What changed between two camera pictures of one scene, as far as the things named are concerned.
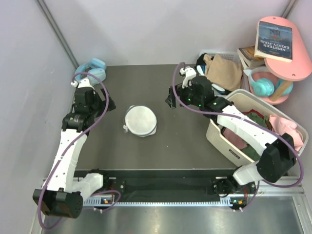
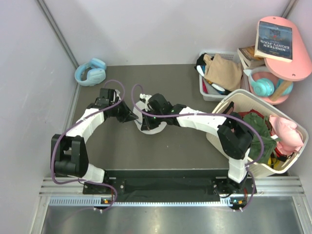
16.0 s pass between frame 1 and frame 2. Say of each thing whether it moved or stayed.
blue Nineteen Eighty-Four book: stayed
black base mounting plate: stayed
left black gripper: moved
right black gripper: moved
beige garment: stayed
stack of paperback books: stayed
